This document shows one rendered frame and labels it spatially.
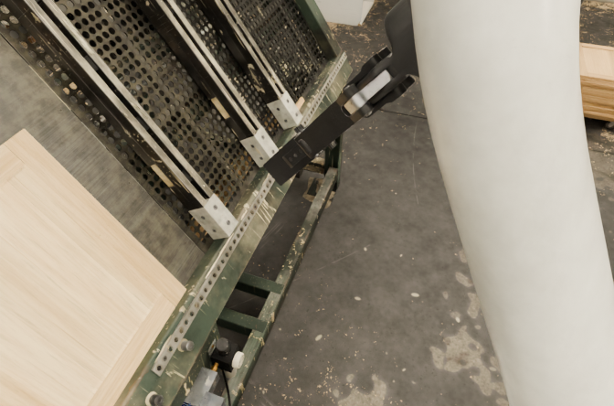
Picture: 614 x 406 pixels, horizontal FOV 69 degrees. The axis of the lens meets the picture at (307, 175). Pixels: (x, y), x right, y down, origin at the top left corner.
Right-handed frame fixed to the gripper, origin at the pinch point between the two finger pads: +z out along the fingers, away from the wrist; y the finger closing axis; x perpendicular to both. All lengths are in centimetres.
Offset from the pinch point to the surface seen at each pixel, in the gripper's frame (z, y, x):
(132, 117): 62, -38, -35
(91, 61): 58, -36, -50
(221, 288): 83, -38, 15
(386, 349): 114, -103, 93
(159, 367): 83, -11, 17
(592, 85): 13, -308, 92
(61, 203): 71, -14, -26
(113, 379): 85, -3, 11
